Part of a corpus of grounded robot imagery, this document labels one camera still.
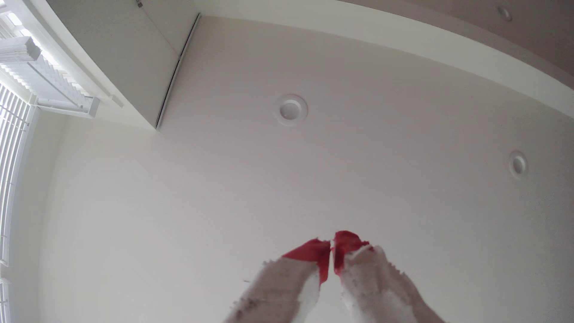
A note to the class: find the round recessed ceiling light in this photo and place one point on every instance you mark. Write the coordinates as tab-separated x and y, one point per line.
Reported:
290	110
518	164
504	12

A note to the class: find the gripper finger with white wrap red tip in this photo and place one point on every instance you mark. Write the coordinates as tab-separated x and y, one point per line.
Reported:
280	287
376	287

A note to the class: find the white slatted window blind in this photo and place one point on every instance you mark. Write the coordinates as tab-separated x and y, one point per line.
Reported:
11	170

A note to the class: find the raised white window blind stack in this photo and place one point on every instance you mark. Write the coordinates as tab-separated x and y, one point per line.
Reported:
49	80

